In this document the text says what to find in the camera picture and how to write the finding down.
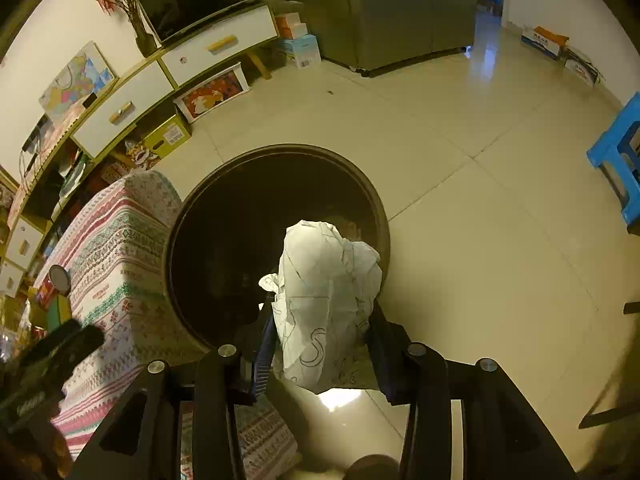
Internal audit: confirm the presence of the green box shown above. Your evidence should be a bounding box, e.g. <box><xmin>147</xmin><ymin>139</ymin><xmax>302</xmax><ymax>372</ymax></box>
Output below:
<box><xmin>44</xmin><ymin>294</ymin><xmax>74</xmax><ymax>332</ymax></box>

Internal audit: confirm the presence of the wide white drawer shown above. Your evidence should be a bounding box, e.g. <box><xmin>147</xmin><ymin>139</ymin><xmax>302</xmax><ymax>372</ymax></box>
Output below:
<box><xmin>72</xmin><ymin>62</ymin><xmax>176</xmax><ymax>159</ymax></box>

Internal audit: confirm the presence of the red drink can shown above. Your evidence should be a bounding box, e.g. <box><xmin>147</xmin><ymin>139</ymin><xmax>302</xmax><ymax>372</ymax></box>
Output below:
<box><xmin>47</xmin><ymin>265</ymin><xmax>74</xmax><ymax>297</ymax></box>

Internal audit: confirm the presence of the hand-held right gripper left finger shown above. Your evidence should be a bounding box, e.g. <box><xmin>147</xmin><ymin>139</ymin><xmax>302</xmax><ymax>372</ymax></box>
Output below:
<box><xmin>70</xmin><ymin>304</ymin><xmax>279</xmax><ymax>480</ymax></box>

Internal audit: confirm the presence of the wooden sideboard cabinet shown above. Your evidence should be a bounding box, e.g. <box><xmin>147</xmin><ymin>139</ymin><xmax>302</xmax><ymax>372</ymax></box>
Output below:
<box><xmin>0</xmin><ymin>2</ymin><xmax>281</xmax><ymax>302</ymax></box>

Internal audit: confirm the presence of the patterned tablecloth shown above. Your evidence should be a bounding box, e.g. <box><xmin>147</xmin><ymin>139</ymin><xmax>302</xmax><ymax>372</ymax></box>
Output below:
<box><xmin>32</xmin><ymin>170</ymin><xmax>302</xmax><ymax>480</ymax></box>

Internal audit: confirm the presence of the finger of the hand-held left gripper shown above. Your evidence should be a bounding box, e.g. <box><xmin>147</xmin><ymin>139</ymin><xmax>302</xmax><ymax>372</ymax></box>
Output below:
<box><xmin>22</xmin><ymin>318</ymin><xmax>106</xmax><ymax>392</ymax></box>

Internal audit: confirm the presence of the white drawer with sticker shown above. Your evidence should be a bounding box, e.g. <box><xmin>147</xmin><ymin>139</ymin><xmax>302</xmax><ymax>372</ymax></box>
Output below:
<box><xmin>161</xmin><ymin>6</ymin><xmax>279</xmax><ymax>86</ymax></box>

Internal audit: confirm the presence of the black plastic bin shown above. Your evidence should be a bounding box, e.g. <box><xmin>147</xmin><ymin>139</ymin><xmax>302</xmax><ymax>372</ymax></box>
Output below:
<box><xmin>164</xmin><ymin>143</ymin><xmax>391</xmax><ymax>354</ymax></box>

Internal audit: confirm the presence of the yellow cardboard box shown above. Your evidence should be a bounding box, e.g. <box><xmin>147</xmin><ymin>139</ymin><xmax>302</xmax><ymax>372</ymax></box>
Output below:
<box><xmin>142</xmin><ymin>115</ymin><xmax>192</xmax><ymax>159</ymax></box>

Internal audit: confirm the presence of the grey refrigerator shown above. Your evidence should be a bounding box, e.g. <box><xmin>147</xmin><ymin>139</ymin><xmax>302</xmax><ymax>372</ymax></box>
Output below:
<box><xmin>270</xmin><ymin>0</ymin><xmax>479</xmax><ymax>74</ymax></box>

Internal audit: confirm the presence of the vase with dried stems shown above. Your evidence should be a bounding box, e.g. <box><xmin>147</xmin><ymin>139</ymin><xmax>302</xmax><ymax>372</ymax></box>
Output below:
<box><xmin>116</xmin><ymin>0</ymin><xmax>162</xmax><ymax>59</ymax></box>

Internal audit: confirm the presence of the blue and white box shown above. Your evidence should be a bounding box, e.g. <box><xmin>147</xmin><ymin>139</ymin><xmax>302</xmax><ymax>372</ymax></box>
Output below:
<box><xmin>282</xmin><ymin>35</ymin><xmax>323</xmax><ymax>70</ymax></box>

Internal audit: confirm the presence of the large white paper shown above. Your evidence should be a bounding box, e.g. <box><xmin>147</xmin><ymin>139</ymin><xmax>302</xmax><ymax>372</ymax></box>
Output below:
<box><xmin>258</xmin><ymin>218</ymin><xmax>384</xmax><ymax>395</ymax></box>

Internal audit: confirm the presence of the dark chair leg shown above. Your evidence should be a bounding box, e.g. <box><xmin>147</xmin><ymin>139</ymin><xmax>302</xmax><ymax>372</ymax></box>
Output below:
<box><xmin>579</xmin><ymin>399</ymin><xmax>640</xmax><ymax>430</ymax></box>

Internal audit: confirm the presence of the blue and orange carton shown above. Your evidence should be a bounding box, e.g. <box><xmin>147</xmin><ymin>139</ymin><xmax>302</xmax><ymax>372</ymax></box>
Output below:
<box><xmin>521</xmin><ymin>26</ymin><xmax>571</xmax><ymax>61</ymax></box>

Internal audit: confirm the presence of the white framed red picture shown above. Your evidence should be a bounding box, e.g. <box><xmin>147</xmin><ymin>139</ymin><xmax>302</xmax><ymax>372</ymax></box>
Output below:
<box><xmin>174</xmin><ymin>62</ymin><xmax>251</xmax><ymax>124</ymax></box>

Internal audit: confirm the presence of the blue plastic stool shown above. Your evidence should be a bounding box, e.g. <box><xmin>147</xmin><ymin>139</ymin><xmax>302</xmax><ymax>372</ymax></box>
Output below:
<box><xmin>586</xmin><ymin>92</ymin><xmax>640</xmax><ymax>234</ymax></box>

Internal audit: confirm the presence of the small white drawer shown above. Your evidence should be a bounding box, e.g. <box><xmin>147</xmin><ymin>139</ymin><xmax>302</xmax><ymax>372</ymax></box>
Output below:
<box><xmin>0</xmin><ymin>260</ymin><xmax>26</xmax><ymax>299</ymax></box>
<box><xmin>5</xmin><ymin>217</ymin><xmax>46</xmax><ymax>271</ymax></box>

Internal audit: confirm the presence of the orange and white box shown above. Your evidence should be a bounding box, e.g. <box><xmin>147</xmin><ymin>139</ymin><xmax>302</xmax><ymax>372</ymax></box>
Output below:
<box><xmin>274</xmin><ymin>12</ymin><xmax>309</xmax><ymax>40</ymax></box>

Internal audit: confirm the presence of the colourful map board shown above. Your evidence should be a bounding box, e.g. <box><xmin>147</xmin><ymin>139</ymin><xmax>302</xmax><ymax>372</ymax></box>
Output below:
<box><xmin>39</xmin><ymin>41</ymin><xmax>116</xmax><ymax>124</ymax></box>

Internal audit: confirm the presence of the white printed carton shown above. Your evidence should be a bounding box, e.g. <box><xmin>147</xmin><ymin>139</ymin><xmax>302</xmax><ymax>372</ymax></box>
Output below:
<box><xmin>565</xmin><ymin>47</ymin><xmax>600</xmax><ymax>86</ymax></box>

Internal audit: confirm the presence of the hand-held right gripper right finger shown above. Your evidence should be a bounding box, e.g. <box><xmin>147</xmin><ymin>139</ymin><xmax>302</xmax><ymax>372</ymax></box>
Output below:
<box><xmin>366</xmin><ymin>300</ymin><xmax>577</xmax><ymax>480</ymax></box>

